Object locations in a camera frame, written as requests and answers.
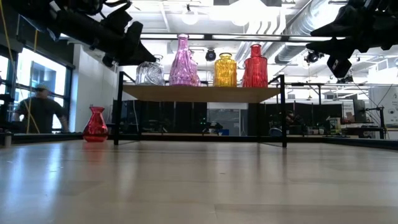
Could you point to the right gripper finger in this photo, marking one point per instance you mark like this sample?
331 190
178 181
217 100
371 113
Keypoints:
339 53
339 25

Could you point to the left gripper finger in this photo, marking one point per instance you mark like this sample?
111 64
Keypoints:
133 34
140 57

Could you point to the small clear glass vase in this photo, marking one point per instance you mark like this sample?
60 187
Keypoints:
150 74

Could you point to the tall pink glass vase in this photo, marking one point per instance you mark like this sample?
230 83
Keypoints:
182 62

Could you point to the pink ribbed glass vase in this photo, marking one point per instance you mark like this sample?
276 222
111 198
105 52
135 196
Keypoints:
196 70

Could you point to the wide red glass vase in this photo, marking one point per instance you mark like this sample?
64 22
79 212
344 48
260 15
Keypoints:
255 68

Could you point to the wide yellow glass vase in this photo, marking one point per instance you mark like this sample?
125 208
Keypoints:
225 71

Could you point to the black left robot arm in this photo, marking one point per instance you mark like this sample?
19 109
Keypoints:
77 26

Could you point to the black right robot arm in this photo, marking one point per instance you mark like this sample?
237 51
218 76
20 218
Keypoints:
391 18

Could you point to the black ceiling spotlight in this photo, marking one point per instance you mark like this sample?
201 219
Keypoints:
311 57
210 55

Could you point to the round white ceiling lamp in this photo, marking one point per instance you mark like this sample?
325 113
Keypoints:
189 17

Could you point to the black partition screen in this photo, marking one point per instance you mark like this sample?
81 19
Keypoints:
161 116

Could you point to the white cabinet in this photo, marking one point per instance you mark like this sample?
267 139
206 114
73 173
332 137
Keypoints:
387 105

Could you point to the conical red glass vase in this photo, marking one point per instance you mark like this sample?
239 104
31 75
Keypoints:
95 126

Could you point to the black ceiling beam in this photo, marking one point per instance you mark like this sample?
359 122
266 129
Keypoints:
236 37

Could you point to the person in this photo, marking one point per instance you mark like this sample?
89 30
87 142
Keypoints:
40 110

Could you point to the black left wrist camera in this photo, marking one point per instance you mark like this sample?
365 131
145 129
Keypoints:
116 16

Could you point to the silver ventilation duct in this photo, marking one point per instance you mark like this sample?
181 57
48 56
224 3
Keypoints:
298 28

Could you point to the wooden shelf black metal frame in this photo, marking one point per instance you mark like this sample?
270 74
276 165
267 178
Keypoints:
202 94

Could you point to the black aluminium table frame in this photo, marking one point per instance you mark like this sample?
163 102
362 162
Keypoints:
186 137

